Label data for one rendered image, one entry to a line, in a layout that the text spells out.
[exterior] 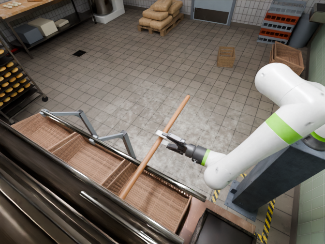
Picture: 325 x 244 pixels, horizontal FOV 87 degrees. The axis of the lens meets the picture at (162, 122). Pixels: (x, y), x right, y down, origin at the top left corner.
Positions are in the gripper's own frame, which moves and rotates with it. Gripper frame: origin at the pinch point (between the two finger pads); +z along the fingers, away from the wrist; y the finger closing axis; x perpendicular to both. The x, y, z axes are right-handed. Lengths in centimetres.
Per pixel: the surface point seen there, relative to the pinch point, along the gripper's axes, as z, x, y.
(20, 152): 42, -46, -21
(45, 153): 29, -41, -24
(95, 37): 354, 259, 120
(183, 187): -23.0, -19.1, 1.8
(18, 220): -9, -53, -55
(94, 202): -3, -45, -27
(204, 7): 134, 463, 88
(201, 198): -32.5, -19.4, 1.9
